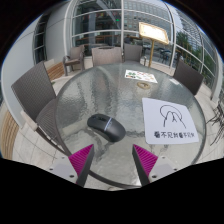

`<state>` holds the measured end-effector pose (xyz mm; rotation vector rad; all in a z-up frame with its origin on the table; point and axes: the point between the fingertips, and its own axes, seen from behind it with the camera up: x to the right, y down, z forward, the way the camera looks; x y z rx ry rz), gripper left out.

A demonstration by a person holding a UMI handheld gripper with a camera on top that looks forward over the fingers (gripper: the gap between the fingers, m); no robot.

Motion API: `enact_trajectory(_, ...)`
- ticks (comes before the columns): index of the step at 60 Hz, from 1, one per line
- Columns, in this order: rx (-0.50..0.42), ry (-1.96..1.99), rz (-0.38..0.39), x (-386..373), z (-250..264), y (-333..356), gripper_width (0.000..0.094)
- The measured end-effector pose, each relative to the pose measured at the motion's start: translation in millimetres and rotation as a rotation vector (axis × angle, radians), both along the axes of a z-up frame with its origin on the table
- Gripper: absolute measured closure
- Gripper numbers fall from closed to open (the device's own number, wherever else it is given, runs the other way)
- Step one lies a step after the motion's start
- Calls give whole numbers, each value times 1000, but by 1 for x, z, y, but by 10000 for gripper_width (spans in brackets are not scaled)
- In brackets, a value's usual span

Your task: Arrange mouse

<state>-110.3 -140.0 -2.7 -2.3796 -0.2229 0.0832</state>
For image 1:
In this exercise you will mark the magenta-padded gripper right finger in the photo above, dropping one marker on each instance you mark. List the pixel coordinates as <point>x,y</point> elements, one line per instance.
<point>146,161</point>

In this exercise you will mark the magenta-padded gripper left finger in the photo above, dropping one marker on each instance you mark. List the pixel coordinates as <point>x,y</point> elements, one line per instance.
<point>80,161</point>

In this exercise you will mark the black computer mouse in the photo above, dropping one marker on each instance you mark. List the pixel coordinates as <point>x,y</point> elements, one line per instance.
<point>107,127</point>

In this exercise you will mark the wooden slat bench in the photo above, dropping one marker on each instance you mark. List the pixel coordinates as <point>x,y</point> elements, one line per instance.
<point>8,138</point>
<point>55,70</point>

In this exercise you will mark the dark metal patio table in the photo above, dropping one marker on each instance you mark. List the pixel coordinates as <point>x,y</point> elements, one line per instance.
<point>218,121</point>

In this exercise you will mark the colourful printed menu card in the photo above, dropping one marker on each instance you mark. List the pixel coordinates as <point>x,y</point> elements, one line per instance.
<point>140,76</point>

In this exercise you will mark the gold framed menu stand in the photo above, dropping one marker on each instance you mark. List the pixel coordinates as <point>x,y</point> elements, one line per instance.
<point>154,33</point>

